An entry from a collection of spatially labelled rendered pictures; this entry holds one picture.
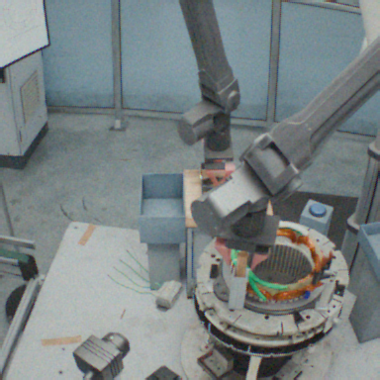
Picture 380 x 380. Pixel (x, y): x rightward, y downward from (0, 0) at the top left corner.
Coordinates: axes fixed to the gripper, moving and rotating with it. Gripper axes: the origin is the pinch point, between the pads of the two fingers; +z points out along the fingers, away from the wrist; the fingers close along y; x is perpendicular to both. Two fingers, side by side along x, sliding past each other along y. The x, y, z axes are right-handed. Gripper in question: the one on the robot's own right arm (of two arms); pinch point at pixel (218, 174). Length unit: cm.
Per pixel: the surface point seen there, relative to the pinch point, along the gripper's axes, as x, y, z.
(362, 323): 36, 34, 23
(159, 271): -15.5, 12.1, 21.4
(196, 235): -5.9, 13.5, 6.6
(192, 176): -6.2, -1.8, 1.9
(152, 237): -16.0, 13.5, 7.1
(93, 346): -18, 72, -37
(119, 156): -49, -160, 118
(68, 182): -78, -135, 115
